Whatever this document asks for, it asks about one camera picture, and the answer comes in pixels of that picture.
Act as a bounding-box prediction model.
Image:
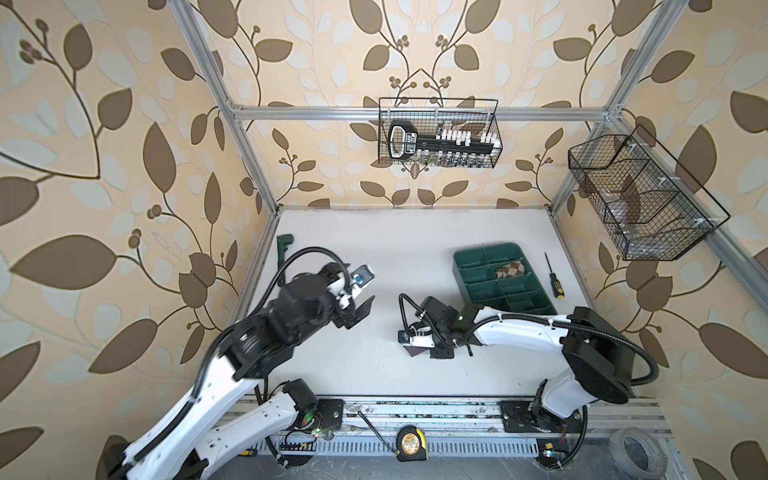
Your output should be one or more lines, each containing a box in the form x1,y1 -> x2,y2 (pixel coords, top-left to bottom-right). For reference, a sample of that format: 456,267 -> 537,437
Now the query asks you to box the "yellow black tape measure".
396,425 -> 428,463

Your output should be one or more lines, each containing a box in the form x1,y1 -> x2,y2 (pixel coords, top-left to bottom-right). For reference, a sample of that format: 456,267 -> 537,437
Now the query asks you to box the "beige argyle sock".
494,261 -> 527,279

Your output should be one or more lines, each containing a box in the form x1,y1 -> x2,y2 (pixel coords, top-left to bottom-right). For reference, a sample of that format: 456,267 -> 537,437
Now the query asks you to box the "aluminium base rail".
227,394 -> 679,457

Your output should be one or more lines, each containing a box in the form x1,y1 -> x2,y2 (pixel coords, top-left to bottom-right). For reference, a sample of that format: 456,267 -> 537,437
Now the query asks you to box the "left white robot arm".
101,246 -> 375,479

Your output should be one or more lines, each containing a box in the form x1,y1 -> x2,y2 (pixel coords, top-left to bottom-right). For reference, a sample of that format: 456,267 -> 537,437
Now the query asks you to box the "wire basket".
568,124 -> 731,261
377,96 -> 503,169

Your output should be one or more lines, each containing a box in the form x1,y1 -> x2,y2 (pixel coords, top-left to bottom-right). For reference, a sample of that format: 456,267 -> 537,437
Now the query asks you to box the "black socket set holder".
385,120 -> 502,160

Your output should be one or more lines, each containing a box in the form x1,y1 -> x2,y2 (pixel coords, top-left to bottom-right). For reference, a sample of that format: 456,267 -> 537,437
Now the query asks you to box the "right wire basket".
568,124 -> 731,261

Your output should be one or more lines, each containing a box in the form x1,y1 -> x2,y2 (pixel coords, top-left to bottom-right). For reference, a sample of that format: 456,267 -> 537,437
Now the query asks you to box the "yellow black screwdriver on table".
545,255 -> 565,299

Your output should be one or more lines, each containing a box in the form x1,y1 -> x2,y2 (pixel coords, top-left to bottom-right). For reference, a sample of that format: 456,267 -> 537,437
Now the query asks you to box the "purple sock yellow cuff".
403,344 -> 430,357

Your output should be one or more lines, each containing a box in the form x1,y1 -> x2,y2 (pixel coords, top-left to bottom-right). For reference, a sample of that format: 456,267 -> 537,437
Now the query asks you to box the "green pipe wrench black handle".
276,234 -> 294,269

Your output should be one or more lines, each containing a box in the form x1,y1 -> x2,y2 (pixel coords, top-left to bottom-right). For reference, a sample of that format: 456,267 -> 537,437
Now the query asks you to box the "clear tape roll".
608,427 -> 668,479

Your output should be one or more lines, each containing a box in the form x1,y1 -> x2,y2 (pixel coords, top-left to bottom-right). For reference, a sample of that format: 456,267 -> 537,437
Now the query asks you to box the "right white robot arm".
398,293 -> 659,433

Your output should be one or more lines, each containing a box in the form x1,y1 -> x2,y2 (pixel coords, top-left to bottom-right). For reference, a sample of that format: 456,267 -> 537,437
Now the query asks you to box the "green plastic organizer tray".
453,242 -> 557,315

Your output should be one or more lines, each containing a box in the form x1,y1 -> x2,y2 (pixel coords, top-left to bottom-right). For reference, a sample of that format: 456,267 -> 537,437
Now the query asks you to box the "back wire basket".
377,96 -> 503,169

